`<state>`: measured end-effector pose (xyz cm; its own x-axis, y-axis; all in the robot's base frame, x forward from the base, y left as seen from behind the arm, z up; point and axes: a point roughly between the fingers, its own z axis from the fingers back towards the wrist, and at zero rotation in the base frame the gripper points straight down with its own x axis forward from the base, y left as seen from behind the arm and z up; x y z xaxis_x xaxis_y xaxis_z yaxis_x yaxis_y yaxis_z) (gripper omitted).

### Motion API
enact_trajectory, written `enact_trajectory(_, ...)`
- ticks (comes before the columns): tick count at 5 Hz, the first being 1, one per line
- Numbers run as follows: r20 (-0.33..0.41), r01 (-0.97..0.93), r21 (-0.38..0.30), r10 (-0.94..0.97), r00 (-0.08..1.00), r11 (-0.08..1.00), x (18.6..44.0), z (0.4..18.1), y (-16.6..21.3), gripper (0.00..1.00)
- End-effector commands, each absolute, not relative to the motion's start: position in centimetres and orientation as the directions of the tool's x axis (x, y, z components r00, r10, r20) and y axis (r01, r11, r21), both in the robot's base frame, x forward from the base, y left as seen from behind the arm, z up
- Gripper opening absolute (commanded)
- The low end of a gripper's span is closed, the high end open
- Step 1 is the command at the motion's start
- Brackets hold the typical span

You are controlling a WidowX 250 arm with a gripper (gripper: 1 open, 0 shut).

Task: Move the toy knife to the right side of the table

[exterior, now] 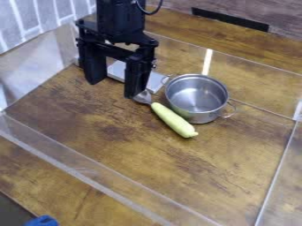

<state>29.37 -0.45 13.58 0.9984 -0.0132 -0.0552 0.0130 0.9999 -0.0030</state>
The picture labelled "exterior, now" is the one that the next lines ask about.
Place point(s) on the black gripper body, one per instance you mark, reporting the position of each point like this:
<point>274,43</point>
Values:
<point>106,33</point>

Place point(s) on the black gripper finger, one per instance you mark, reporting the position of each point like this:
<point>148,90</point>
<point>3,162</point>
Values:
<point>91,62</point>
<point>138,68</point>

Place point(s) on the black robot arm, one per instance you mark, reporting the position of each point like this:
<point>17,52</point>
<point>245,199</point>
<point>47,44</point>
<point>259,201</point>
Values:
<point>122,9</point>

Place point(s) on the grey block with coloured end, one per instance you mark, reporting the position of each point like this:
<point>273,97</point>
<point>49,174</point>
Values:
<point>116,72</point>

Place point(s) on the small steel pot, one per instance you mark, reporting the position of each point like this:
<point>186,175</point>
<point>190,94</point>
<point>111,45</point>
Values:
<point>198,98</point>

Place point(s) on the blue object at bottom edge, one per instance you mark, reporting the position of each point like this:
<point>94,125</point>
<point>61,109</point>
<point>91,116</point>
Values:
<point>43,220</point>

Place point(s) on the black wall strip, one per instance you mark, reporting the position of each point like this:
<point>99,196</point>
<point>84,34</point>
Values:
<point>230,19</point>

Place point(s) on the clear acrylic enclosure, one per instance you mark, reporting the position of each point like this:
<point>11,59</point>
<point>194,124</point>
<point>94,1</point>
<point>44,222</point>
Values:
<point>92,159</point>

